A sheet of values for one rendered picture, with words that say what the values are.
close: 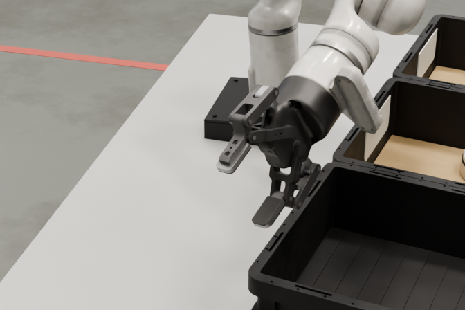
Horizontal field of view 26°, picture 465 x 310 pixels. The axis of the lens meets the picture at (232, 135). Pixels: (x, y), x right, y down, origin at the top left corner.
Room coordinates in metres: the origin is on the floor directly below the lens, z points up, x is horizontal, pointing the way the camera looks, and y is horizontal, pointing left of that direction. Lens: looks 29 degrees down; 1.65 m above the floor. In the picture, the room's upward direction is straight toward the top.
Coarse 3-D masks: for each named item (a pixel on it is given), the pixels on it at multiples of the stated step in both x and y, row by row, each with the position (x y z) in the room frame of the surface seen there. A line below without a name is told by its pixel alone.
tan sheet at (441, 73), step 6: (438, 66) 1.75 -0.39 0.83; (432, 72) 1.72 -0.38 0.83; (438, 72) 1.72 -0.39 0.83; (444, 72) 1.72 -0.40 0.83; (450, 72) 1.72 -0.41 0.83; (456, 72) 1.72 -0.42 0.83; (462, 72) 1.72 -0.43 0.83; (432, 78) 1.69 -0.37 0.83; (438, 78) 1.69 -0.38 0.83; (444, 78) 1.69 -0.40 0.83; (450, 78) 1.69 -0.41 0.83; (456, 78) 1.69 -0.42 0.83; (462, 78) 1.69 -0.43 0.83
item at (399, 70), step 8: (440, 16) 1.76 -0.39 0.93; (448, 16) 1.76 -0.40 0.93; (456, 16) 1.76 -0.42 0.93; (432, 24) 1.72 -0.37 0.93; (424, 32) 1.68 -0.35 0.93; (416, 40) 1.64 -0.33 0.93; (424, 40) 1.64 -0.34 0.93; (416, 48) 1.61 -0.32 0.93; (408, 56) 1.58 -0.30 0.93; (400, 64) 1.54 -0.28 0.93; (408, 64) 1.55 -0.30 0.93; (400, 72) 1.51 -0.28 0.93; (424, 80) 1.48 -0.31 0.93; (432, 80) 1.48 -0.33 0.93; (464, 88) 1.45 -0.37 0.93
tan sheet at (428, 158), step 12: (396, 144) 1.45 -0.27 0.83; (408, 144) 1.45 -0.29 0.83; (420, 144) 1.45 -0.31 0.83; (432, 144) 1.45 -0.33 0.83; (384, 156) 1.40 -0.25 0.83; (396, 156) 1.40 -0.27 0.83; (408, 156) 1.40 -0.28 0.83; (420, 156) 1.40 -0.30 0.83; (432, 156) 1.40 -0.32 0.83; (444, 156) 1.40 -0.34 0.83; (456, 156) 1.40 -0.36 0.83; (408, 168) 1.37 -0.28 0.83; (420, 168) 1.37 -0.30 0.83; (432, 168) 1.37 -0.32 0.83; (444, 168) 1.37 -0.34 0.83; (456, 168) 1.37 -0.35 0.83; (456, 180) 1.33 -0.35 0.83
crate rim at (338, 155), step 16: (400, 80) 1.48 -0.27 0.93; (416, 80) 1.48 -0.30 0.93; (384, 96) 1.42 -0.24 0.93; (464, 96) 1.43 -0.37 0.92; (352, 128) 1.32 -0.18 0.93; (352, 144) 1.28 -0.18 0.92; (336, 160) 1.23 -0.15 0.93; (352, 160) 1.22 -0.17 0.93; (416, 176) 1.18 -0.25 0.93; (432, 176) 1.18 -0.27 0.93
